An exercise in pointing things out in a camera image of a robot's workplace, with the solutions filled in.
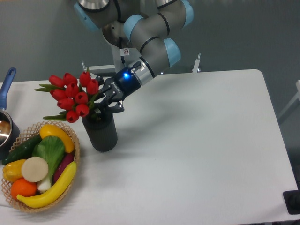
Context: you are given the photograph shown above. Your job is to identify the green cucumber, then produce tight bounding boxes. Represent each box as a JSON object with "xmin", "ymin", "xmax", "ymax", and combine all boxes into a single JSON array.
[{"xmin": 2, "ymin": 134, "xmax": 42, "ymax": 165}]

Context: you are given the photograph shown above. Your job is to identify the white furniture at right edge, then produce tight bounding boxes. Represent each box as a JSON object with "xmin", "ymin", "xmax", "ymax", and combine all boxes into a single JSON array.
[{"xmin": 277, "ymin": 80, "xmax": 300, "ymax": 124}]

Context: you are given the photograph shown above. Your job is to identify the yellow bell pepper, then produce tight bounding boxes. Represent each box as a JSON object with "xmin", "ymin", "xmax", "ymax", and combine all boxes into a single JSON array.
[{"xmin": 2, "ymin": 159, "xmax": 26, "ymax": 183}]

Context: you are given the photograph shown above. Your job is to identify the woven wicker basket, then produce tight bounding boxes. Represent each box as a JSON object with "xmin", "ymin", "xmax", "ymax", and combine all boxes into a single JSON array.
[{"xmin": 1, "ymin": 121, "xmax": 80, "ymax": 213}]

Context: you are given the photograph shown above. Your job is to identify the green bok choy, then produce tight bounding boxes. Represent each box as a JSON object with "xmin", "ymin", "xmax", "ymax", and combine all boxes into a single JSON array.
[{"xmin": 32, "ymin": 136, "xmax": 65, "ymax": 193}]

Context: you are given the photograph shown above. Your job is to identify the purple sweet potato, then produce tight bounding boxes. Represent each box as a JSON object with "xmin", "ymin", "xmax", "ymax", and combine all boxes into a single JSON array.
[{"xmin": 53, "ymin": 153, "xmax": 74, "ymax": 183}]

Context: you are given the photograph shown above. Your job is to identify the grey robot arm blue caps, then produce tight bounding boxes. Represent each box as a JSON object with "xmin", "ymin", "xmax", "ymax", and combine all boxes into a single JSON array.
[{"xmin": 74, "ymin": 0, "xmax": 194, "ymax": 117}]

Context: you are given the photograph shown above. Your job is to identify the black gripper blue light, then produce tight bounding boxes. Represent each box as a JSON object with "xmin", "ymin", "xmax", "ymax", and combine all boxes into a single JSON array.
[{"xmin": 90, "ymin": 67, "xmax": 141, "ymax": 115}]

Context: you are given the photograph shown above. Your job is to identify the red tulip bouquet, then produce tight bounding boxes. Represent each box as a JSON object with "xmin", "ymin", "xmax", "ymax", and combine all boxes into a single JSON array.
[{"xmin": 35, "ymin": 69, "xmax": 102, "ymax": 123}]

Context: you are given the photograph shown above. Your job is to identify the yellow banana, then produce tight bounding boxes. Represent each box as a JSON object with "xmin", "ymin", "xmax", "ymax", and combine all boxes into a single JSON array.
[{"xmin": 17, "ymin": 161, "xmax": 77, "ymax": 208}]

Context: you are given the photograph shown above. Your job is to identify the dark grey ribbed vase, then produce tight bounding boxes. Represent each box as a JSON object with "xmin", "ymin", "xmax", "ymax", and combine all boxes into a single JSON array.
[{"xmin": 82, "ymin": 114, "xmax": 118, "ymax": 152}]

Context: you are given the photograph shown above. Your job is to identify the beige round disc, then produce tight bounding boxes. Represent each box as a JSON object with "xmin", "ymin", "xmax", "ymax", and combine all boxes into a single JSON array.
[{"xmin": 21, "ymin": 157, "xmax": 49, "ymax": 183}]

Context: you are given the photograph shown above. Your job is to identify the black device at table edge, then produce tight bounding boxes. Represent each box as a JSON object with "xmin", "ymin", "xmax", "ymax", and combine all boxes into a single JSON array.
[{"xmin": 283, "ymin": 190, "xmax": 300, "ymax": 215}]

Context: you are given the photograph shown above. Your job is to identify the blue handled saucepan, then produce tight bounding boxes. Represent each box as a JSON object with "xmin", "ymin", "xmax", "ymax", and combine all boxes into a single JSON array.
[{"xmin": 0, "ymin": 67, "xmax": 20, "ymax": 160}]

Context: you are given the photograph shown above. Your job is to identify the orange fruit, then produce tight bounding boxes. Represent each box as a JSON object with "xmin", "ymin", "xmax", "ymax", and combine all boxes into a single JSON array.
[{"xmin": 11, "ymin": 178, "xmax": 37, "ymax": 200}]

